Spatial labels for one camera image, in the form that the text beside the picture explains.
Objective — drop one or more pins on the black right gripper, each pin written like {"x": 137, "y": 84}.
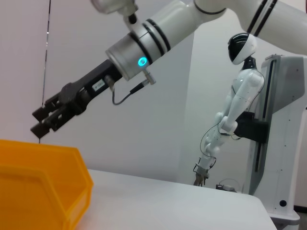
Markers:
{"x": 81, "y": 93}

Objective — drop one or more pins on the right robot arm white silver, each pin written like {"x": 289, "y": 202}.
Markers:
{"x": 172, "y": 26}

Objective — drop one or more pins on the white humanoid robot arm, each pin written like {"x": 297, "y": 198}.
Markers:
{"x": 223, "y": 124}

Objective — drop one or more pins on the yellow plastic bin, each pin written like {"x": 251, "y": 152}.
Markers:
{"x": 36, "y": 182}

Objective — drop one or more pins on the humanoid robot metal hand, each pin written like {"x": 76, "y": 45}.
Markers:
{"x": 201, "y": 176}

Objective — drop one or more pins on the white humanoid robot body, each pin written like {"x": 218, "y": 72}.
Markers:
{"x": 247, "y": 79}

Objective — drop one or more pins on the grey white lift column stand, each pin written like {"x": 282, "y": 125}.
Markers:
{"x": 287, "y": 119}

